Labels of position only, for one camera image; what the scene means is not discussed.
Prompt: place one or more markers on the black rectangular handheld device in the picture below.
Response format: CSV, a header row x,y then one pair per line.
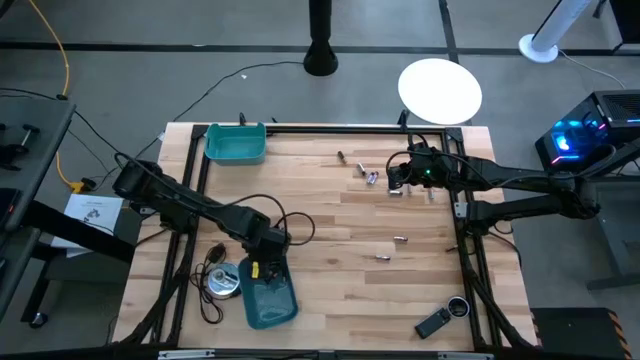
x,y
432,323

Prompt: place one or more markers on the black equipment box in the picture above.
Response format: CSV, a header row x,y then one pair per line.
x,y
630,20

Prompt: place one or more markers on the grey desk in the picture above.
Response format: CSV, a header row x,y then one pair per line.
x,y
35,115

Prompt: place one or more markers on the black pole stand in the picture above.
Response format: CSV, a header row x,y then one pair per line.
x,y
320,55

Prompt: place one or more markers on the white pole stand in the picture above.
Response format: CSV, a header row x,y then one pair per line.
x,y
542,42

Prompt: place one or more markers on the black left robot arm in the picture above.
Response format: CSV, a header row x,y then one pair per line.
x,y
200,205

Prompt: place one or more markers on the black mat with hazard stripes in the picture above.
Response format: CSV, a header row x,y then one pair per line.
x,y
575,335

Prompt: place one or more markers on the white round side table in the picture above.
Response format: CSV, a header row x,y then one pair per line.
x,y
440,91

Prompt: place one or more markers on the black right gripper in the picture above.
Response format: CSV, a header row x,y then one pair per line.
x,y
430,165

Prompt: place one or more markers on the black copper-top AA battery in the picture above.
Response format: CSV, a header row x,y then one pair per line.
x,y
342,157

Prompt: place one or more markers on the grey metal bracket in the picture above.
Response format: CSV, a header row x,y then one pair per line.
x,y
460,210

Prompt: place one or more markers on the round silver metal device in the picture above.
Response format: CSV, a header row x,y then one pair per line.
x,y
222,282

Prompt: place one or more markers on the white printed paper sheet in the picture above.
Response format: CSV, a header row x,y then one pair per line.
x,y
95,210

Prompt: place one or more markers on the silver metal bracket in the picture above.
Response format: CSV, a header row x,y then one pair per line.
x,y
465,356
185,355

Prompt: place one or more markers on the batteries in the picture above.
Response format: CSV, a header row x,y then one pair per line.
x,y
370,178

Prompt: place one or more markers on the green-teal plastic bin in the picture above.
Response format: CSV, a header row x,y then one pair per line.
x,y
235,147

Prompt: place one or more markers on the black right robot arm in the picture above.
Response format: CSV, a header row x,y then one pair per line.
x,y
525,205

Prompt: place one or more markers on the grey metal stand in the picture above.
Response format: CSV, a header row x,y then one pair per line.
x,y
615,225

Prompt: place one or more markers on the blue-teal plastic bin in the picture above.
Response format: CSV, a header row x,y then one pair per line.
x,y
272,305

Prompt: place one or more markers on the black computer with coloured lights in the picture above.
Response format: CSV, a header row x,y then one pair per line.
x,y
585,135

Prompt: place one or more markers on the silver red-tipped AA battery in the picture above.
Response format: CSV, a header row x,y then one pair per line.
x,y
375,176

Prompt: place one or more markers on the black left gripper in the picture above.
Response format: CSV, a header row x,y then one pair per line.
x,y
265,242

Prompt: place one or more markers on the black support beam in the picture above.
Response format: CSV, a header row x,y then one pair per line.
x,y
75,230

